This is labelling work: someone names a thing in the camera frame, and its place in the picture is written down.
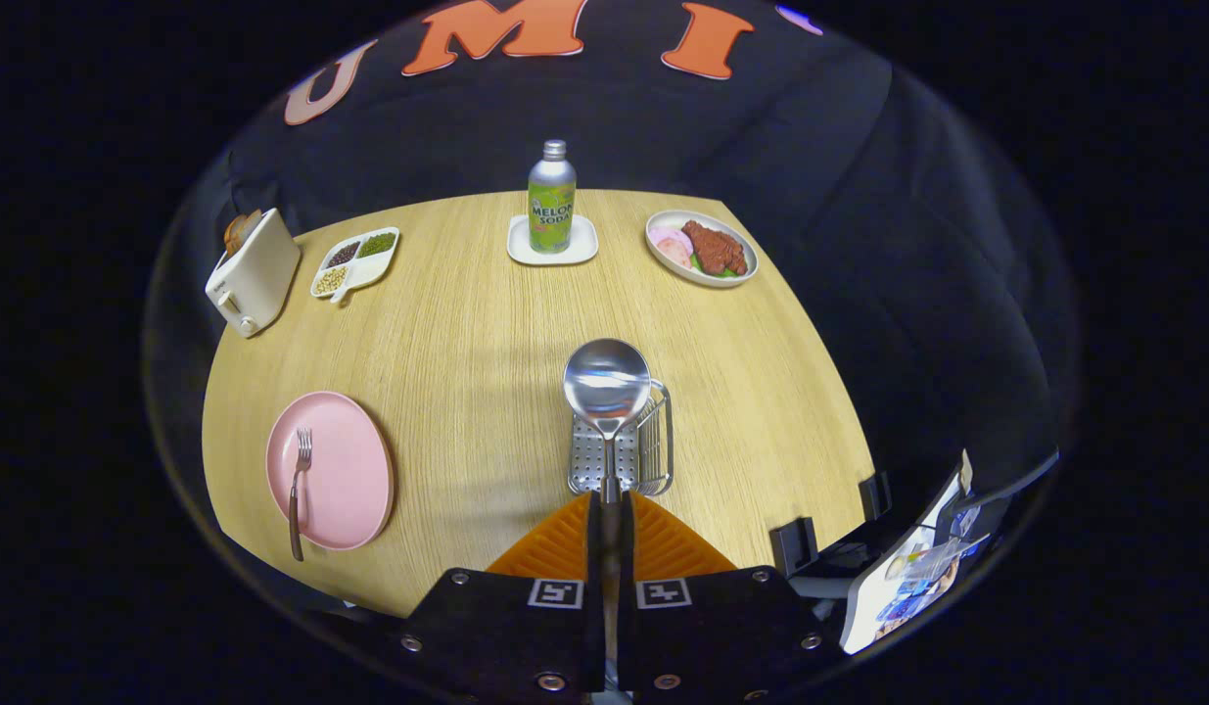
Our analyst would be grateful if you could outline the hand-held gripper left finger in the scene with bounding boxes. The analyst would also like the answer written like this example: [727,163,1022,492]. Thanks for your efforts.
[394,492,605,698]

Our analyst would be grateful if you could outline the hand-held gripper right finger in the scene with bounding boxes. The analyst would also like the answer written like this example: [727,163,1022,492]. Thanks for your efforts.
[619,492,845,701]

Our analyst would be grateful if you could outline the silver ladle spoon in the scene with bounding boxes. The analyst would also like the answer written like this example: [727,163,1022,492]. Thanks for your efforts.
[563,338,654,506]

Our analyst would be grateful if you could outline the metal fork with brown handle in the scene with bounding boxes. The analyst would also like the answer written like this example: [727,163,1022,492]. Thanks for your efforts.
[288,427,314,563]

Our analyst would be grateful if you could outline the black table clamp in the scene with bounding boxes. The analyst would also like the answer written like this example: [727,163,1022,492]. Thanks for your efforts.
[768,517,820,577]
[859,471,894,522]

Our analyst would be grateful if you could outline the white printed board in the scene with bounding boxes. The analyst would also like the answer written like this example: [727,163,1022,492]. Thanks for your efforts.
[839,450,1016,655]

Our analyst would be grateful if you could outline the pink plate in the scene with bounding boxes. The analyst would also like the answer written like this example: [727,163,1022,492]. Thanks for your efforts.
[265,391,396,551]

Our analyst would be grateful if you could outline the white square coaster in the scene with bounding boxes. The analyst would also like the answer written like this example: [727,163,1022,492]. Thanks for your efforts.
[506,213,600,267]

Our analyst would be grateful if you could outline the pink ham slices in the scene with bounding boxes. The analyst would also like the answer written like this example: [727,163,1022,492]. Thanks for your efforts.
[649,227,695,271]

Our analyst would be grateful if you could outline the red-brown fried meat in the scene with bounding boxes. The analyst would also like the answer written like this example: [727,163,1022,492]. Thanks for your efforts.
[680,219,749,277]

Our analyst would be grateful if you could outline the cream oval food plate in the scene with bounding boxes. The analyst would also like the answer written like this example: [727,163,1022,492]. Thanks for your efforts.
[645,210,760,289]

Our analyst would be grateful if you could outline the green soda bottle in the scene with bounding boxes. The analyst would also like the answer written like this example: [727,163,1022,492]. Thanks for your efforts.
[527,139,578,255]

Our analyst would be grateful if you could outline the white divided snack dish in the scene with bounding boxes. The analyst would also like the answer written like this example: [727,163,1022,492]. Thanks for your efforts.
[309,226,401,307]

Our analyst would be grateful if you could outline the cream toaster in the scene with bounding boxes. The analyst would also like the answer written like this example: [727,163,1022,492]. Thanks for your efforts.
[205,208,302,340]

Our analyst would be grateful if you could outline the brown bread slice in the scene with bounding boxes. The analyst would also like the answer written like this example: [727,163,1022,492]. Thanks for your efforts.
[223,209,263,258]

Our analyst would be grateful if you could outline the metal wire drainer basket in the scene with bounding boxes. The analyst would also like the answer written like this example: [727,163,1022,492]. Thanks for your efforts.
[567,380,674,497]

